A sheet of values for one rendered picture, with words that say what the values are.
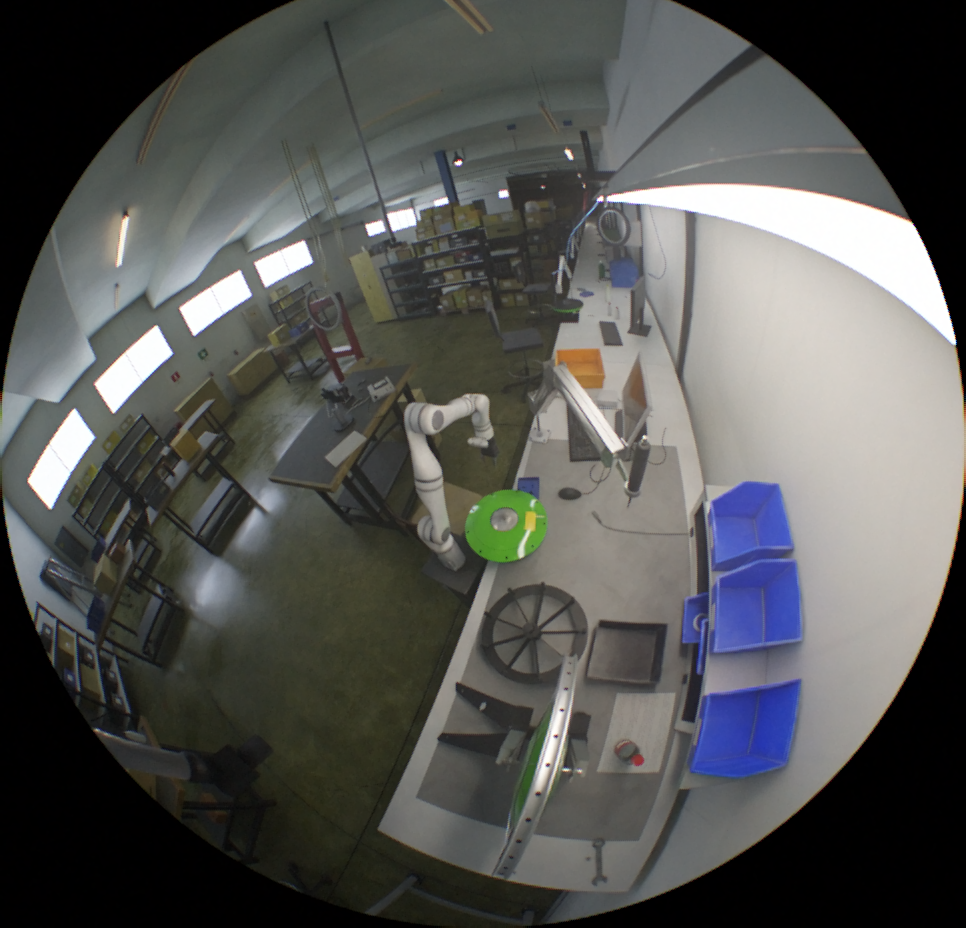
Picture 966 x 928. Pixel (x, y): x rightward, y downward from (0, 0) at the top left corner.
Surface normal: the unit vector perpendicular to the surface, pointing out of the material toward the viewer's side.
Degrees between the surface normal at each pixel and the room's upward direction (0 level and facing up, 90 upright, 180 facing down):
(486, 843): 0
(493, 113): 90
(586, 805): 0
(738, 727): 0
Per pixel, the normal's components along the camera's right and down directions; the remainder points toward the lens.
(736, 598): -0.22, -0.69
